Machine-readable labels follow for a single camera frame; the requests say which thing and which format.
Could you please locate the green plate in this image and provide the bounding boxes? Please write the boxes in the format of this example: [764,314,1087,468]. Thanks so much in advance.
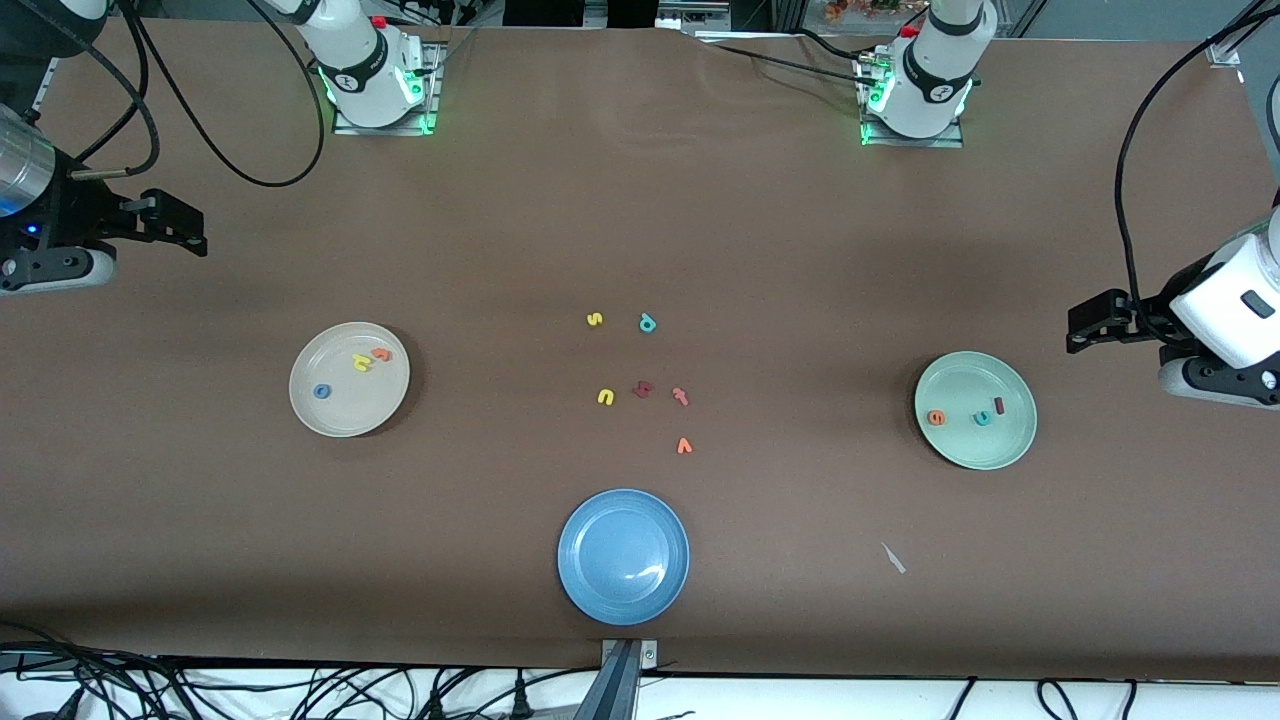
[914,351,1038,471]

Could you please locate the beige brown plate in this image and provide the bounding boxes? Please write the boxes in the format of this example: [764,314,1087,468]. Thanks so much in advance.
[289,321,411,438]

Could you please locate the blue plate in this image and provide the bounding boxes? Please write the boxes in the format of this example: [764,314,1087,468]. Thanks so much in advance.
[557,488,691,626]

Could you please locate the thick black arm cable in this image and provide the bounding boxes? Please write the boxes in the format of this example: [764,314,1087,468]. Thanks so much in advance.
[1115,0,1280,341]
[118,0,326,189]

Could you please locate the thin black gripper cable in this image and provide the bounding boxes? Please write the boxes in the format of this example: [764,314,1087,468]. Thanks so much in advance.
[70,15,161,181]

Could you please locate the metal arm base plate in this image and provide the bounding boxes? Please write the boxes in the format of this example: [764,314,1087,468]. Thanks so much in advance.
[858,50,966,149]
[332,42,443,136]

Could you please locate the aluminium frame profile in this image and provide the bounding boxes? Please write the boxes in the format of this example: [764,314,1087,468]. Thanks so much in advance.
[1205,25,1251,69]

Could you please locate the black base power cable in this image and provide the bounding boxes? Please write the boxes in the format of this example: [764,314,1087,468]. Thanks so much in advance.
[700,38,876,86]

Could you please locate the grey metal camera mount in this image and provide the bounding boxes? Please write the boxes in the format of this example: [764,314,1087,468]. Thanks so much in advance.
[573,638,661,720]

